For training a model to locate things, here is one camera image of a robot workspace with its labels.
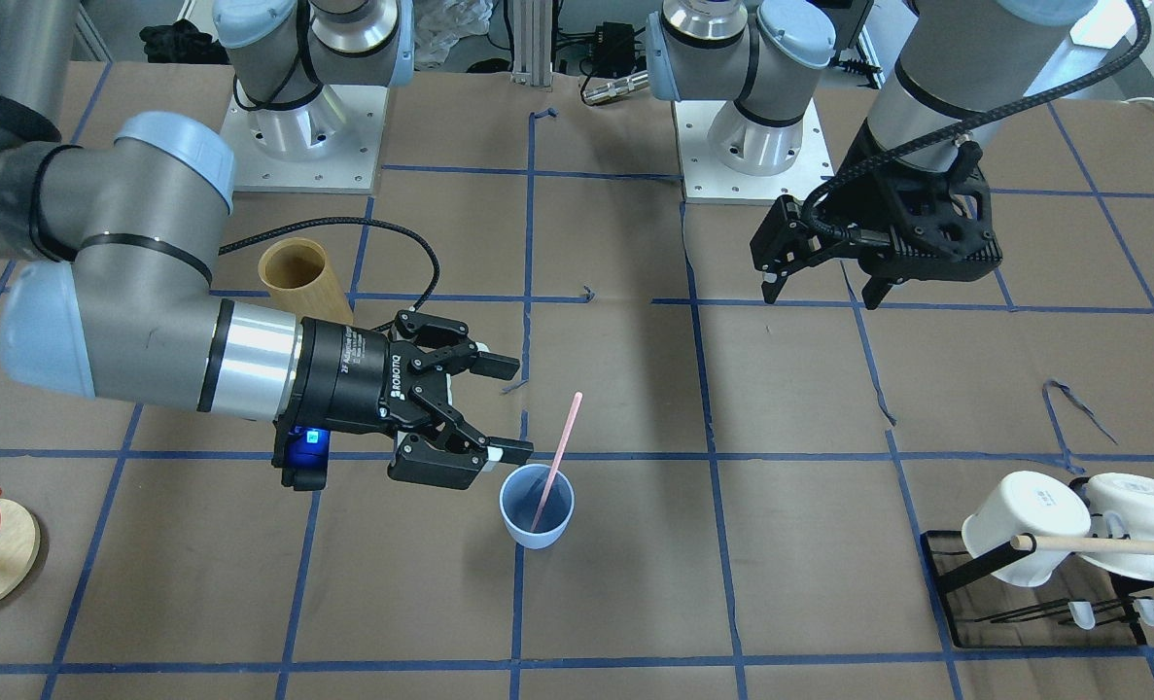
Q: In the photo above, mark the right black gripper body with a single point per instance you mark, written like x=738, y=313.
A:
x=343, y=377

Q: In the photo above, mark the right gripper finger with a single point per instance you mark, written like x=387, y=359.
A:
x=442, y=449
x=433, y=343

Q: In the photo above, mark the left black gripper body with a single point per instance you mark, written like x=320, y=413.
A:
x=863, y=191

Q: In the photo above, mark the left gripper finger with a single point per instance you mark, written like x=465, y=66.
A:
x=875, y=290
x=784, y=245

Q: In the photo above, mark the light blue cup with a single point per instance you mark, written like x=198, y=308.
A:
x=519, y=496

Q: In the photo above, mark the pink chopstick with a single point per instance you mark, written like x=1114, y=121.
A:
x=557, y=460

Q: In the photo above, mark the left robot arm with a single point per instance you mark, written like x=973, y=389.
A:
x=965, y=66

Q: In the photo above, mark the bamboo wooden cup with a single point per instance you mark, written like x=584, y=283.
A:
x=299, y=276

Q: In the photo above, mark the white mug near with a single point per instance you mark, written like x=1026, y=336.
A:
x=1025, y=502

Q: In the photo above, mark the white mug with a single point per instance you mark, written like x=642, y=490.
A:
x=1025, y=502
x=1122, y=504

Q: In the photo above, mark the wooden rack rod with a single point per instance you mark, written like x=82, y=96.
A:
x=1035, y=543

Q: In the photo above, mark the white mug far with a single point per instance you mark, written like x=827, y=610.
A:
x=1122, y=504

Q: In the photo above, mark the round wooden coaster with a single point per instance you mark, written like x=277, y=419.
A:
x=20, y=543

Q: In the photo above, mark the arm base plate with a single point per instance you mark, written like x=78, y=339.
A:
x=328, y=146
x=751, y=180

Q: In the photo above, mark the aluminium frame post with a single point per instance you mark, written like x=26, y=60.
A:
x=532, y=37

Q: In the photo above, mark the black wire mug rack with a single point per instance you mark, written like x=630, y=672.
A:
x=1011, y=599

